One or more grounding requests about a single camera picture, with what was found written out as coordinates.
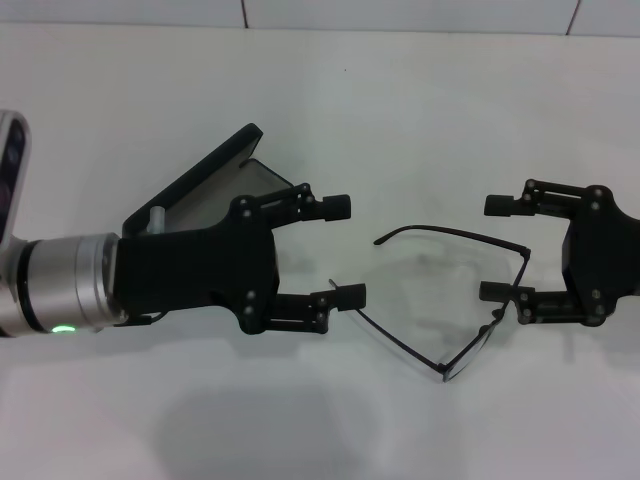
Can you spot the black glasses case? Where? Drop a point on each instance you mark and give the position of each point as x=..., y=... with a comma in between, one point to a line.
x=200, y=180

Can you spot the black thin-frame glasses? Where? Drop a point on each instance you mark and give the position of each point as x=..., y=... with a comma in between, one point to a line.
x=467, y=354

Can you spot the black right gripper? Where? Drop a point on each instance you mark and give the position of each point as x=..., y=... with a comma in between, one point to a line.
x=605, y=255

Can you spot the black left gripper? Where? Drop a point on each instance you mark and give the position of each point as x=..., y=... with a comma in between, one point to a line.
x=200, y=270

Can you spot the silver left gripper stub plug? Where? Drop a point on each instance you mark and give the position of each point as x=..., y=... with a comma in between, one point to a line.
x=156, y=217

